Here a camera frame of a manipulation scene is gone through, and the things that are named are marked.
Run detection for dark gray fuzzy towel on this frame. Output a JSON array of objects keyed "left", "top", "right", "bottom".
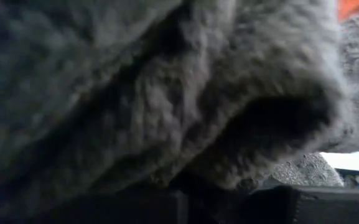
[{"left": 0, "top": 0, "right": 348, "bottom": 218}]

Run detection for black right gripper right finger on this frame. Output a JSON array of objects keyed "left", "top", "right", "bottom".
[{"left": 238, "top": 185, "right": 359, "bottom": 224}]

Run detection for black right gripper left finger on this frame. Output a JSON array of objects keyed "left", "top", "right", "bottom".
[{"left": 0, "top": 189, "right": 188, "bottom": 224}]

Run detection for orange towel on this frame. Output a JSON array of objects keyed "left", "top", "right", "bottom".
[{"left": 337, "top": 0, "right": 359, "bottom": 23}]

